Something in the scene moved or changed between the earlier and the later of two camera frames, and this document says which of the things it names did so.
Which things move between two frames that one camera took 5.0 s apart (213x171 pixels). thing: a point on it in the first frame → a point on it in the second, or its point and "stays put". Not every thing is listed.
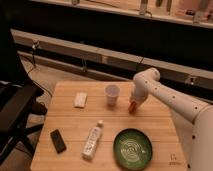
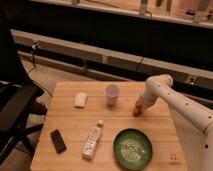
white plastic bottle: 92,141 stays put
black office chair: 19,103 stays put
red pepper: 132,107 → 138,110
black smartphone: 58,141 stays put
